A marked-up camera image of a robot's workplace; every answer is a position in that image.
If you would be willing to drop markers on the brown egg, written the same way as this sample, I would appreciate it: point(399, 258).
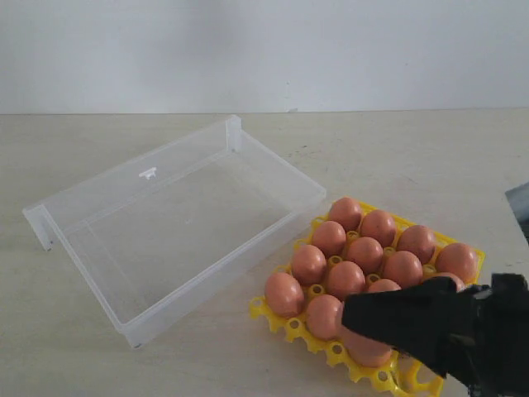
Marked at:
point(365, 351)
point(308, 265)
point(379, 225)
point(347, 212)
point(367, 253)
point(322, 316)
point(330, 237)
point(420, 241)
point(344, 279)
point(459, 284)
point(404, 268)
point(459, 259)
point(383, 285)

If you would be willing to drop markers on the brown egg front corner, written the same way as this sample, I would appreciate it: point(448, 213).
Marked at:
point(284, 295)

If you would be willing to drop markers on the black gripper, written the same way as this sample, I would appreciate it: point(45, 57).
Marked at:
point(478, 335)

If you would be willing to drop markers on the clear plastic storage box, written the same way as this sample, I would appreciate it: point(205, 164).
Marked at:
point(160, 234)

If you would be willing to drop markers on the brown egg top back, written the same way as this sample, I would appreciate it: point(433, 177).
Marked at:
point(322, 316)

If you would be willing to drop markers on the yellow plastic egg tray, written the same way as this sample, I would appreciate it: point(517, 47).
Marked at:
point(400, 375)

